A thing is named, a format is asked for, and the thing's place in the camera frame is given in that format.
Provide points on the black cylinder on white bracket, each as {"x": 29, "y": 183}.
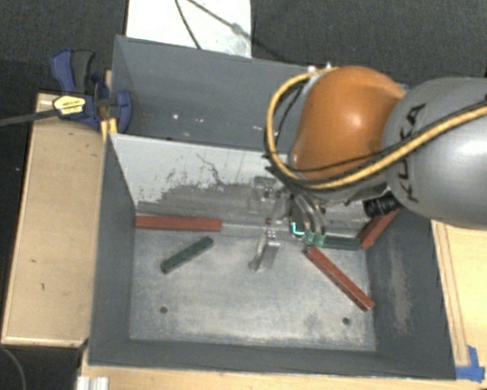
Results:
{"x": 381, "y": 206}

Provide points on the pale wood flat board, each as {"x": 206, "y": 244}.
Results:
{"x": 58, "y": 230}

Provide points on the grey metal bin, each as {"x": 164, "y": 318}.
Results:
{"x": 231, "y": 302}

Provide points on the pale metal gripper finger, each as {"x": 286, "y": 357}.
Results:
{"x": 257, "y": 254}
{"x": 271, "y": 256}

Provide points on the dark green flat block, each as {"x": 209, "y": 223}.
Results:
{"x": 340, "y": 243}
{"x": 187, "y": 254}

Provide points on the red-brown flat block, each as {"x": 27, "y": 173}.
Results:
{"x": 339, "y": 278}
{"x": 377, "y": 229}
{"x": 179, "y": 223}

